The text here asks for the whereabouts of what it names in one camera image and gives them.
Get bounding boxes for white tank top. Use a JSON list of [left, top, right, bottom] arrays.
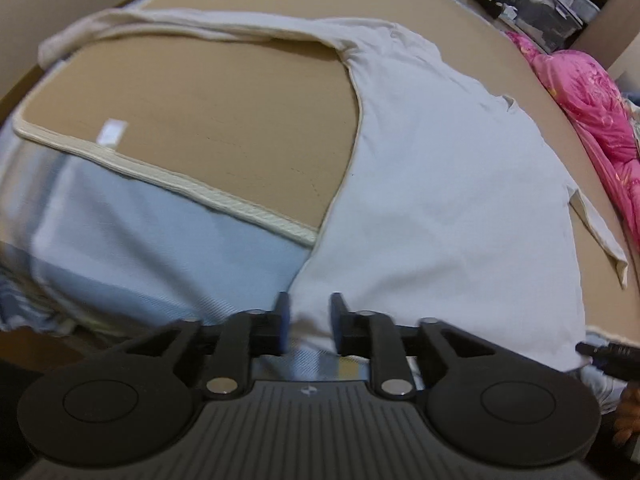
[[38, 9, 628, 372]]

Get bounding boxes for person's right hand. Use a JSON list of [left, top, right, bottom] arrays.
[[614, 385, 640, 444]]

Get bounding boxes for light blue bed sheet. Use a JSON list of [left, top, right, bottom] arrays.
[[0, 123, 632, 411]]

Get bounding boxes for pink quilt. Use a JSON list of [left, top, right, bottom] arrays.
[[506, 32, 639, 244]]

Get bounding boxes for grey storage box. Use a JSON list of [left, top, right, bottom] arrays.
[[502, 0, 584, 53]]

